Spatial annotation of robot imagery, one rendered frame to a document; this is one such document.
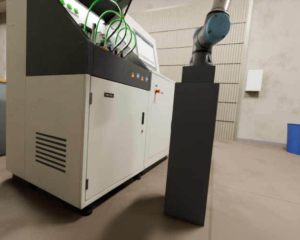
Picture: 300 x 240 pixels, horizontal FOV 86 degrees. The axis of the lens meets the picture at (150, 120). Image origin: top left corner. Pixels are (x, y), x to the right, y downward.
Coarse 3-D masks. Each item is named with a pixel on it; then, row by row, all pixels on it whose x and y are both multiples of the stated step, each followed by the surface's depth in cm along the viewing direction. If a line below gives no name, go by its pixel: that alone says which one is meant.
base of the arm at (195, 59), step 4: (192, 52) 96; (196, 52) 94; (200, 52) 92; (204, 52) 92; (208, 52) 92; (192, 56) 96; (196, 56) 93; (200, 56) 92; (204, 56) 91; (208, 56) 92; (192, 60) 96; (196, 60) 92; (200, 60) 91; (204, 60) 91; (208, 60) 93; (188, 64) 98; (192, 64) 93; (196, 64) 92; (200, 64) 91; (204, 64) 91; (208, 64) 91; (212, 64) 93
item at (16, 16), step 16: (16, 0) 108; (16, 16) 109; (16, 32) 110; (16, 48) 111; (16, 64) 112; (16, 80) 112; (16, 96) 113; (16, 112) 114; (16, 128) 115; (16, 144) 116; (16, 160) 117; (16, 176) 124
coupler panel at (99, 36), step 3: (99, 30) 152; (102, 30) 155; (99, 33) 152; (102, 33) 155; (96, 36) 149; (99, 36) 152; (96, 39) 150; (99, 39) 153; (96, 42) 150; (99, 42) 153; (99, 45) 153
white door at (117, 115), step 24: (96, 96) 87; (120, 96) 106; (144, 96) 133; (96, 120) 89; (120, 120) 108; (144, 120) 138; (96, 144) 91; (120, 144) 111; (144, 144) 142; (96, 168) 93; (120, 168) 114; (96, 192) 95
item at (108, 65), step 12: (96, 48) 84; (96, 60) 85; (108, 60) 92; (120, 60) 102; (96, 72) 86; (108, 72) 93; (120, 72) 103; (144, 72) 129; (132, 84) 116; (144, 84) 131
